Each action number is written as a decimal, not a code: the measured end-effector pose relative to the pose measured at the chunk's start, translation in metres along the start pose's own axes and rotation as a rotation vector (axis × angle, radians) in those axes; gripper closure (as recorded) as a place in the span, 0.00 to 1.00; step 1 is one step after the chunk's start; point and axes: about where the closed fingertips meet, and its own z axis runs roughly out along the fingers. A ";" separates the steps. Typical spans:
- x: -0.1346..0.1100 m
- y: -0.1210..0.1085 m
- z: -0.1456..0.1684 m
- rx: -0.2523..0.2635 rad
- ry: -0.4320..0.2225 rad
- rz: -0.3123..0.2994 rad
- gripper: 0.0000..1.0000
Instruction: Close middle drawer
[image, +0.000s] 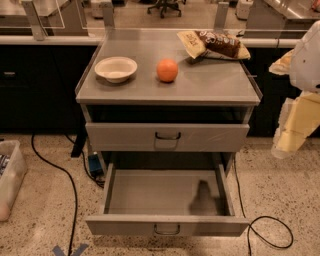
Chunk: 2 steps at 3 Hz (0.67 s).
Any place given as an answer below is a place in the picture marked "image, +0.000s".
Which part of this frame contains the white bowl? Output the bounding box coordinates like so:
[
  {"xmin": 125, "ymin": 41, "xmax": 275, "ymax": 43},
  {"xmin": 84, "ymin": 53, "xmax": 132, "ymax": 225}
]
[{"xmin": 94, "ymin": 57, "xmax": 137, "ymax": 83}]

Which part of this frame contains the clear plastic bin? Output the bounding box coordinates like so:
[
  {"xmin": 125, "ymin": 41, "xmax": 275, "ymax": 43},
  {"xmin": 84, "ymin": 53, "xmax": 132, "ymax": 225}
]
[{"xmin": 0, "ymin": 140, "xmax": 27, "ymax": 221}]

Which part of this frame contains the orange fruit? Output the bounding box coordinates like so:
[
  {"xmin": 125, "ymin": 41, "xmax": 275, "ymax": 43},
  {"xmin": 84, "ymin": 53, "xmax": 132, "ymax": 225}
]
[{"xmin": 156, "ymin": 59, "xmax": 178, "ymax": 83}]

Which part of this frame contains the black office chair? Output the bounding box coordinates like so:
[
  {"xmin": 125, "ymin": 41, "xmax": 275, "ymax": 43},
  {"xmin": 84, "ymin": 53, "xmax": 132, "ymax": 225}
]
[{"xmin": 147, "ymin": 0, "xmax": 182, "ymax": 18}]

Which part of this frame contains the grey drawer cabinet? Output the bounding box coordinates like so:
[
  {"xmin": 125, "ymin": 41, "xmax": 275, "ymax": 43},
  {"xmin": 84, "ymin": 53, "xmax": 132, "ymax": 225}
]
[{"xmin": 76, "ymin": 29, "xmax": 261, "ymax": 166}]

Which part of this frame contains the grey drawer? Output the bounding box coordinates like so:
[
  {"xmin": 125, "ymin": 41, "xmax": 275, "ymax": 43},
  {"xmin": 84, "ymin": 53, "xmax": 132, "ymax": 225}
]
[
  {"xmin": 86, "ymin": 164, "xmax": 249, "ymax": 237},
  {"xmin": 86, "ymin": 123, "xmax": 249, "ymax": 152}
]

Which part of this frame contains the blue power box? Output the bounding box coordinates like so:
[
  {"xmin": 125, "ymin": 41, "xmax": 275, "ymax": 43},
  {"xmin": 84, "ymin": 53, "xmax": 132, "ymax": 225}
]
[{"xmin": 88, "ymin": 154, "xmax": 103, "ymax": 177}]

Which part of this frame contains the black floor cable right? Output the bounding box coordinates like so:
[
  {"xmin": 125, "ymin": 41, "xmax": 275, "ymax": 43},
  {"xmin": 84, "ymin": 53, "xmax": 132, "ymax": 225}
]
[{"xmin": 232, "ymin": 156, "xmax": 295, "ymax": 256}]

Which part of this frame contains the brown chip bag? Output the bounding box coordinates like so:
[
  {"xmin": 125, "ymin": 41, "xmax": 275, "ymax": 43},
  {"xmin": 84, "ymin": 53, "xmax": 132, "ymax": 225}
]
[{"xmin": 177, "ymin": 30, "xmax": 251, "ymax": 60}]

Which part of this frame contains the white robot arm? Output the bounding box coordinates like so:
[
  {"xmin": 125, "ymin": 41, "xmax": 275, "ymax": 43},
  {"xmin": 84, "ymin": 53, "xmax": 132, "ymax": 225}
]
[{"xmin": 269, "ymin": 21, "xmax": 320, "ymax": 159}]

